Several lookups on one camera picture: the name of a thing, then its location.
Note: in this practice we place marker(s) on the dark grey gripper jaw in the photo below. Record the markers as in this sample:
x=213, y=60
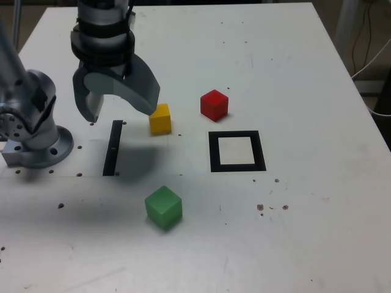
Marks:
x=81, y=97

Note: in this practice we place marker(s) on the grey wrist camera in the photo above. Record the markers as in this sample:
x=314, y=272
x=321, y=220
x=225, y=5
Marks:
x=132, y=19

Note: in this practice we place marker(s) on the yellow cube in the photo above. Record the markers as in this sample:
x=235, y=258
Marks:
x=161, y=122

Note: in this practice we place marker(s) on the green cube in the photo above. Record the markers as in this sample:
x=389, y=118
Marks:
x=163, y=207

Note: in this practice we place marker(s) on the black tape square outline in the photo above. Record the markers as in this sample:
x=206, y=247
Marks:
x=214, y=152

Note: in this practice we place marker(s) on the red cube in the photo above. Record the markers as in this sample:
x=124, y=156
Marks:
x=214, y=105

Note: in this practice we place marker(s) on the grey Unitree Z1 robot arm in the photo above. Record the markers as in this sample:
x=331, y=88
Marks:
x=30, y=91

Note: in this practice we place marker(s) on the black tape strip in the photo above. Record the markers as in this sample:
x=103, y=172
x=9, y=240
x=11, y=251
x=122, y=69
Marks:
x=112, y=146

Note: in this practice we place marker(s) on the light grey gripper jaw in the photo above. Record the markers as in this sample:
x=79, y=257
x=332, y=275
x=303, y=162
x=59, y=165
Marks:
x=140, y=88

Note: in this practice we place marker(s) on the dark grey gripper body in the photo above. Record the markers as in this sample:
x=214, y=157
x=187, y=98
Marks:
x=107, y=68

